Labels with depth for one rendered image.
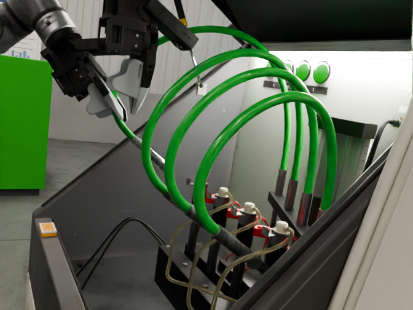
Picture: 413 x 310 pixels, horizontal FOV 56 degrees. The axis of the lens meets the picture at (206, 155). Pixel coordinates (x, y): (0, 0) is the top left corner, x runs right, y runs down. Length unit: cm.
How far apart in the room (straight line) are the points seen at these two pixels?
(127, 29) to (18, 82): 331
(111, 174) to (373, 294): 72
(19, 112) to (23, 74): 35
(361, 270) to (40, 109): 366
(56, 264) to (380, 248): 57
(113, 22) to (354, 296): 50
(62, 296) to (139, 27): 45
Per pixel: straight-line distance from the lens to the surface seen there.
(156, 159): 81
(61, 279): 75
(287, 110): 84
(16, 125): 397
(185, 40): 69
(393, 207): 48
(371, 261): 48
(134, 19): 65
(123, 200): 105
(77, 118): 719
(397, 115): 78
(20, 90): 393
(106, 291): 95
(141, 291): 96
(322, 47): 89
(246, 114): 47
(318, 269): 48
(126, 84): 66
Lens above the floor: 132
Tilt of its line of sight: 10 degrees down
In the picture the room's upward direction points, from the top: 9 degrees clockwise
